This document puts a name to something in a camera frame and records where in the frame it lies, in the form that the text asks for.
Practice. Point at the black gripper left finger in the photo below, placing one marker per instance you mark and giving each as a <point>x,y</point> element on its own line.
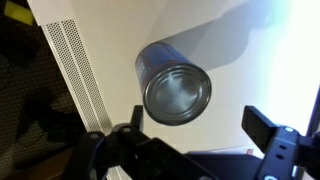
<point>137,117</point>

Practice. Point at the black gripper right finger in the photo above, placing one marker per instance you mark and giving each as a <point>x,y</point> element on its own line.
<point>258,127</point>

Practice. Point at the white radiator cover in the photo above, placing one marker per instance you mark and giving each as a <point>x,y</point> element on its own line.
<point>89,41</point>

